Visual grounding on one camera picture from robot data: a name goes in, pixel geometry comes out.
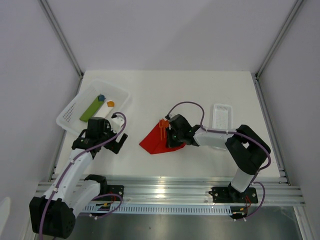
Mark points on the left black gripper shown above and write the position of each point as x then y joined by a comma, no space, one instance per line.
114,146

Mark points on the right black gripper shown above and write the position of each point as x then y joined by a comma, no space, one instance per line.
170,144

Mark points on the orange plastic fork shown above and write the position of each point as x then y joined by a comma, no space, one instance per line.
162,128

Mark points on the red paper napkin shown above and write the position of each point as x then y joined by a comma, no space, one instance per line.
154,145

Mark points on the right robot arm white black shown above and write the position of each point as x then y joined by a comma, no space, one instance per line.
250,153

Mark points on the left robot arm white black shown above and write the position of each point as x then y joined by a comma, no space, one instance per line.
55,212

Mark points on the green rolled napkin bundle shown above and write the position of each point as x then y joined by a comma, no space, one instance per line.
93,108

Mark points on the large white plastic basket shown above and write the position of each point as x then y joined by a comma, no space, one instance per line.
116,99

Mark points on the small white perforated tray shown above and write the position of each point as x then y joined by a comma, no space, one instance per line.
222,116

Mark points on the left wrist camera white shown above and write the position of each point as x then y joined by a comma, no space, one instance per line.
116,122

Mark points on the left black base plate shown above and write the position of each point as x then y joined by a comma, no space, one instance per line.
113,189

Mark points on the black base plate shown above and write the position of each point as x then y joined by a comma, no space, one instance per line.
231,196
113,189

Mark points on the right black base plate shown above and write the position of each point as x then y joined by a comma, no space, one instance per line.
231,196

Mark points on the white slotted cable duct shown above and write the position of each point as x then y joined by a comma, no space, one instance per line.
159,209

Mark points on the aluminium mounting rail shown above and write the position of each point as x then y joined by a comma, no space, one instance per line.
163,190

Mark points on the left aluminium frame post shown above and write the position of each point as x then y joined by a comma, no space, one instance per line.
46,8

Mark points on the aluminium frame post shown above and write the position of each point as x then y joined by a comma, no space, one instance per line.
46,8
280,36

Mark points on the right aluminium frame post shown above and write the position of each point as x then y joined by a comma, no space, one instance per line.
280,36

